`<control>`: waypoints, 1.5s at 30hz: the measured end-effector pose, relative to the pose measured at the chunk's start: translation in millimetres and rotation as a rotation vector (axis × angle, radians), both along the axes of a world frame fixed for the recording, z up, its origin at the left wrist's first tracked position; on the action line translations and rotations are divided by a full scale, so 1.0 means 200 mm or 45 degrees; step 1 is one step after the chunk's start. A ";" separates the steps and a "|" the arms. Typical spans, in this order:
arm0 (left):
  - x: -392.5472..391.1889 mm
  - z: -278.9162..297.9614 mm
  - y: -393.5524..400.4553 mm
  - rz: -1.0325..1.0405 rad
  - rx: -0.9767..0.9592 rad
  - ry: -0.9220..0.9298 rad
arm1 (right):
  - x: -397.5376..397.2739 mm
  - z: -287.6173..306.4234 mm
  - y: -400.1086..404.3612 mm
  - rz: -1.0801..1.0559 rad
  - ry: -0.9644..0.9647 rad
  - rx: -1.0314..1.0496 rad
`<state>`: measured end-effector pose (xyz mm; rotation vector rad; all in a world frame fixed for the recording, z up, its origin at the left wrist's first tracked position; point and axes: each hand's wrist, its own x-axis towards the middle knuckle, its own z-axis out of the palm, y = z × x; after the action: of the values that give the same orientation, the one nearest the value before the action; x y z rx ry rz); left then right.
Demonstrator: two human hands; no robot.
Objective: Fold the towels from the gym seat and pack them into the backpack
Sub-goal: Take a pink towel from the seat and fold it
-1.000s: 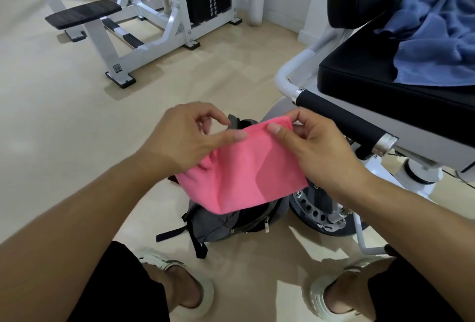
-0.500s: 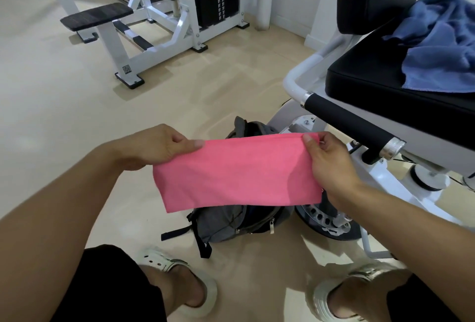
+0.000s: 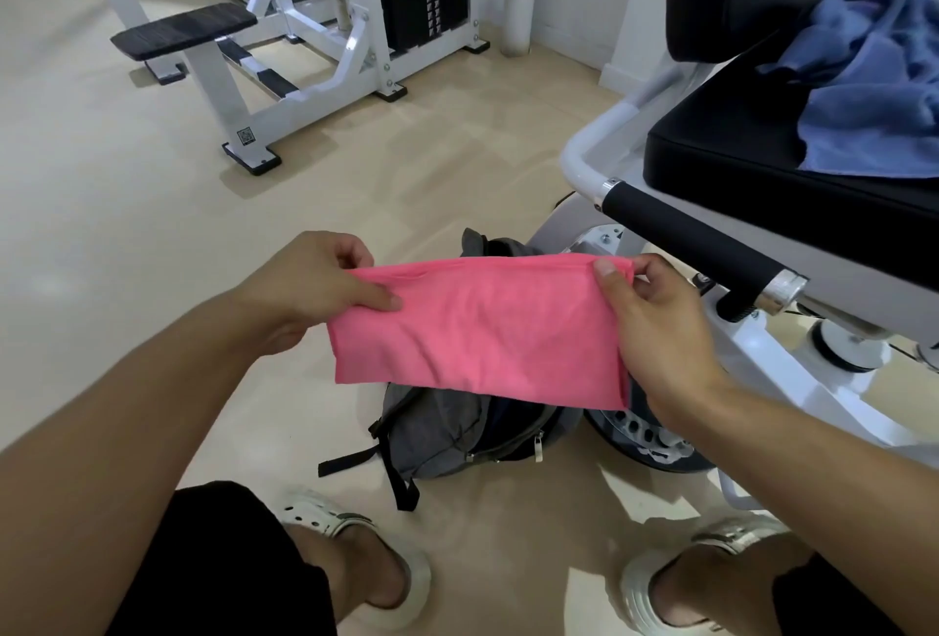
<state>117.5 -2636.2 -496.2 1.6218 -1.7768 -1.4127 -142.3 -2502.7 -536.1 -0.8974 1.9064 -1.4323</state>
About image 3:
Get person's right hand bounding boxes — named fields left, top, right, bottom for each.
left=592, top=254, right=735, bottom=428

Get person's right forearm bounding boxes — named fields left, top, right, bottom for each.
left=674, top=378, right=939, bottom=636

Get black handle grip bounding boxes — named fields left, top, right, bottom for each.
left=598, top=178, right=808, bottom=324

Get person's left hand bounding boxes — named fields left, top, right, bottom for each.
left=233, top=230, right=405, bottom=358

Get white weight machine frame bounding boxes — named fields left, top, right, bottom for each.
left=95, top=0, right=491, bottom=177

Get person's white right shoe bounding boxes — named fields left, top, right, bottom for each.
left=619, top=514, right=790, bottom=636

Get person's left forearm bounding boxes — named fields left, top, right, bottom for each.
left=0, top=290, right=294, bottom=636

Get blue towel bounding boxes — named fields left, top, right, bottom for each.
left=755, top=0, right=939, bottom=180

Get pink towel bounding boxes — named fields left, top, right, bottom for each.
left=326, top=252, right=636, bottom=413

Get black bench pad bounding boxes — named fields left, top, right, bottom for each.
left=110, top=2, right=259, bottom=63

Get black seat pad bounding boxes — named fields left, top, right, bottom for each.
left=643, top=34, right=939, bottom=292

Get person's black shorts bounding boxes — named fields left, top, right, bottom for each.
left=106, top=481, right=904, bottom=636

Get person's white left shoe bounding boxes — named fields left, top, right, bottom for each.
left=282, top=484, right=434, bottom=633

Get white lever with black grip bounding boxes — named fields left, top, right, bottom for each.
left=717, top=470, right=764, bottom=512

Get grey backpack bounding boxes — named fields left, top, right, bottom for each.
left=317, top=228, right=585, bottom=512

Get person's white shoe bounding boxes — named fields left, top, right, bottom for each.
left=282, top=484, right=434, bottom=633
left=619, top=514, right=790, bottom=636

